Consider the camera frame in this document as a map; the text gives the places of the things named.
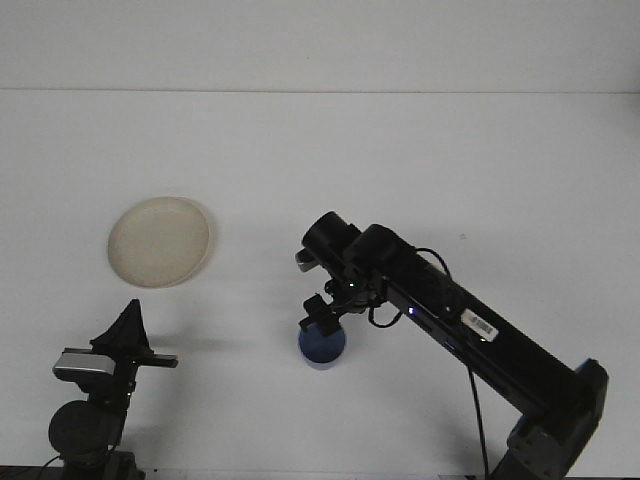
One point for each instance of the pale blue cup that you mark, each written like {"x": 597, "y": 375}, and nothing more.
{"x": 320, "y": 352}

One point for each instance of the pale round plate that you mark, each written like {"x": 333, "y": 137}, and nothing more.
{"x": 157, "y": 242}

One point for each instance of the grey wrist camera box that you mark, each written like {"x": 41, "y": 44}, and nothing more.
{"x": 82, "y": 365}
{"x": 304, "y": 262}

